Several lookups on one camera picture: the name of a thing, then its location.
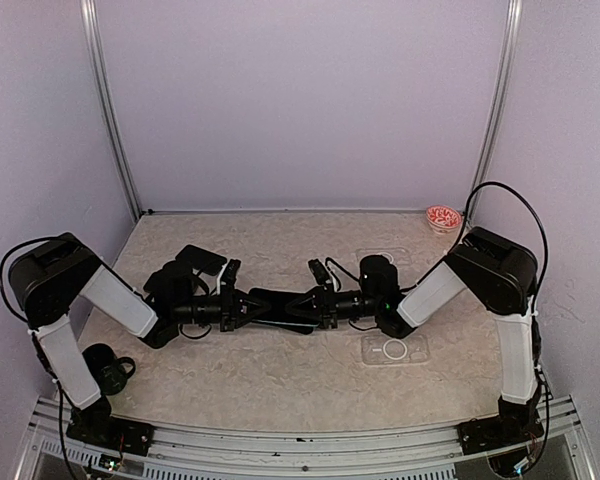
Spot left aluminium frame post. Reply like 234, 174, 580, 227
80, 0, 143, 222

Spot black smartphone with teal edge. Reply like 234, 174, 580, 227
249, 287, 318, 335

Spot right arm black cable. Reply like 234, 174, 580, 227
324, 180, 554, 451

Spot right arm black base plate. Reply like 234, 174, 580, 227
457, 416, 544, 455

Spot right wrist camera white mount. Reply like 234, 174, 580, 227
308, 259, 341, 293

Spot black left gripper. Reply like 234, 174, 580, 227
173, 284, 271, 332

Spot aluminium frame post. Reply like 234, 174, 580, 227
464, 0, 523, 220
80, 0, 143, 222

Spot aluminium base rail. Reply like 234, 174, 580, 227
11, 396, 600, 479

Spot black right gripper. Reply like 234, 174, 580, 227
285, 282, 381, 328

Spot clear magsafe phone case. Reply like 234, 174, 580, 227
354, 248, 414, 269
361, 332, 430, 366

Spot black phone with purple edge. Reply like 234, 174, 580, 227
175, 245, 227, 276

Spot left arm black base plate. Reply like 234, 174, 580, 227
66, 417, 155, 457

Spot black mug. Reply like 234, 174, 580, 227
82, 343, 136, 396

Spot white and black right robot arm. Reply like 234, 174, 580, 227
284, 227, 541, 444

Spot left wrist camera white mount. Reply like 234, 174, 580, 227
215, 259, 241, 295

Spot right aluminium frame post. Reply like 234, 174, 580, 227
464, 0, 523, 220

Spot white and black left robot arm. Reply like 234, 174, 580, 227
0, 232, 271, 445

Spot red patterned small bowl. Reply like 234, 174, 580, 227
425, 205, 463, 234

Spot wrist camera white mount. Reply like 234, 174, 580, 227
308, 259, 341, 293
215, 259, 241, 295

